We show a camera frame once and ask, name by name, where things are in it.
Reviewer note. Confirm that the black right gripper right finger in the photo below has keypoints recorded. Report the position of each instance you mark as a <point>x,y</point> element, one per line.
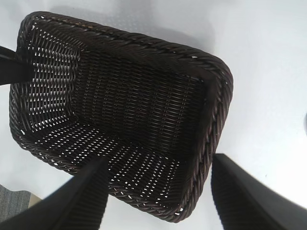
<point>251,203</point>

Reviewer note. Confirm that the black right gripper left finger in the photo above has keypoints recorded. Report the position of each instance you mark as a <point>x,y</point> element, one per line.
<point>72,206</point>

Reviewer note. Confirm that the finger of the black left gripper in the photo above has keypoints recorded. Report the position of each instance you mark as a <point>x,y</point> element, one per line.
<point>14,69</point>

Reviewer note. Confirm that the dark brown wicker basket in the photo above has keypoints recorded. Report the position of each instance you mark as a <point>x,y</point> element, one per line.
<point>134,107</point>

